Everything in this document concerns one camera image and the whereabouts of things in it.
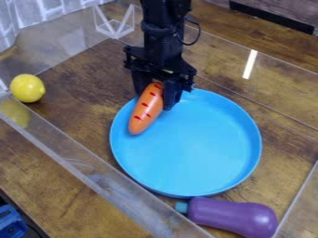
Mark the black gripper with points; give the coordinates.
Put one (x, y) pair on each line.
(162, 52)

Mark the orange toy carrot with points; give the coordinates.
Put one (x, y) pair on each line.
(150, 104)

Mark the round blue tray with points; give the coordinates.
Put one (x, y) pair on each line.
(198, 151)

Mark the yellow toy lemon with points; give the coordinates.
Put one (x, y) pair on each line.
(27, 88)

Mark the white mesh curtain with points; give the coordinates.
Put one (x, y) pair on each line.
(23, 13)

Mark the purple toy eggplant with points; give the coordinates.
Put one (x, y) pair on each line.
(249, 219)

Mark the blue device corner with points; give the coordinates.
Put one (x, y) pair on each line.
(13, 225)

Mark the clear acrylic barrier wall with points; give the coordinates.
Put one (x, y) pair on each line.
(58, 170)

